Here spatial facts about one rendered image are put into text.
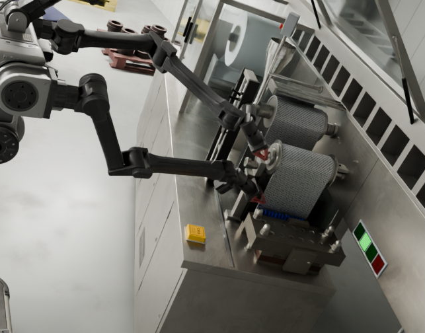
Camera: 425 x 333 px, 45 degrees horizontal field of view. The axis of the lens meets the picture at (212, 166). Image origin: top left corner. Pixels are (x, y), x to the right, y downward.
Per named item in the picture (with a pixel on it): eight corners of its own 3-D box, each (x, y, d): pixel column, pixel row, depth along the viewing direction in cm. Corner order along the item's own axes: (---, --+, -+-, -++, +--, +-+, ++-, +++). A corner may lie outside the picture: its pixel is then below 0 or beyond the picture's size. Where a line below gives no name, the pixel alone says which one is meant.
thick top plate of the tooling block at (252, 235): (243, 222, 211) (248, 211, 208) (327, 241, 222) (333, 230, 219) (250, 248, 198) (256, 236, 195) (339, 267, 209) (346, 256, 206)
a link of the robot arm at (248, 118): (236, 125, 192) (250, 121, 190) (238, 115, 197) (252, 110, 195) (244, 139, 196) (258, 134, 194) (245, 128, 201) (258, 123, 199)
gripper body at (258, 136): (252, 154, 197) (244, 141, 193) (248, 141, 205) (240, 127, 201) (268, 147, 196) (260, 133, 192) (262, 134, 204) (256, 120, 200)
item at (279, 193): (254, 210, 214) (272, 174, 205) (304, 222, 220) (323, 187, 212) (254, 211, 213) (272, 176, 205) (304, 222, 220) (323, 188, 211)
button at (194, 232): (186, 228, 206) (188, 223, 205) (201, 231, 208) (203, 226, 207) (187, 239, 200) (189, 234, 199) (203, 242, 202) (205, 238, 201)
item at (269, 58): (224, 137, 291) (264, 45, 265) (246, 143, 295) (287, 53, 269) (228, 150, 279) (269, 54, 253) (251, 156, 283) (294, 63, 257)
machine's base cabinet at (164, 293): (132, 137, 443) (162, 45, 403) (201, 155, 461) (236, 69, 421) (124, 405, 231) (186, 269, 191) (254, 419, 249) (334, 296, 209)
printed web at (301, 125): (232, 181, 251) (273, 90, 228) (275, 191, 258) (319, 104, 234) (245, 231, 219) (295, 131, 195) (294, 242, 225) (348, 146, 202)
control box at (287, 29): (279, 30, 241) (287, 9, 237) (291, 36, 241) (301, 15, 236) (276, 32, 235) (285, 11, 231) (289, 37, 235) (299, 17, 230)
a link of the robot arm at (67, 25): (152, 48, 212) (161, 28, 206) (166, 69, 206) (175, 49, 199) (47, 40, 185) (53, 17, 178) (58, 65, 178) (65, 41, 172)
